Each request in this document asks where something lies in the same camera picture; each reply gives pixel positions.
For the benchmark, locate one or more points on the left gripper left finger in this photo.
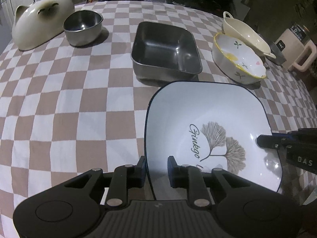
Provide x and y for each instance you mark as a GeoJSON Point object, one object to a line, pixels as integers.
{"type": "Point", "coordinates": [121, 180]}

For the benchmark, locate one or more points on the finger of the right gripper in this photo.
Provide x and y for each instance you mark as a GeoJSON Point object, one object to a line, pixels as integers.
{"type": "Point", "coordinates": [273, 141]}

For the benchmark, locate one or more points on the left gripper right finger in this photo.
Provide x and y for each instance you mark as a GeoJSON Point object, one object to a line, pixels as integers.
{"type": "Point", "coordinates": [191, 179]}

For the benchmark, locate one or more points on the white square ginkgo plate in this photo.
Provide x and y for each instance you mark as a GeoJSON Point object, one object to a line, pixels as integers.
{"type": "Point", "coordinates": [208, 125]}

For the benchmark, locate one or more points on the yellow-rimmed floral ceramic bowl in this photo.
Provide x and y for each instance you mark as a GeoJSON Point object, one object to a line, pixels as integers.
{"type": "Point", "coordinates": [236, 60]}

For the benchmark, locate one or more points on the cream two-handled ceramic dish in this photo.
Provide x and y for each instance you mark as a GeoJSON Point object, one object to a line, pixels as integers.
{"type": "Point", "coordinates": [240, 30]}

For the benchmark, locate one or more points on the square dark metal pan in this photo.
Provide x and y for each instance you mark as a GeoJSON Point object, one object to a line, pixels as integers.
{"type": "Point", "coordinates": [165, 53]}

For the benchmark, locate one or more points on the round stainless steel bowl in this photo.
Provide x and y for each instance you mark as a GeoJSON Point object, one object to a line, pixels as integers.
{"type": "Point", "coordinates": [83, 27]}

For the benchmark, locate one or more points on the white cat-shaped ceramic cover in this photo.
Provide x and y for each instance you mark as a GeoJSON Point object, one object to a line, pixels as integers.
{"type": "Point", "coordinates": [39, 22]}

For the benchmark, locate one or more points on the cream kettle with handle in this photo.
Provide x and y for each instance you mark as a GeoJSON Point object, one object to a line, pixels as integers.
{"type": "Point", "coordinates": [297, 48]}

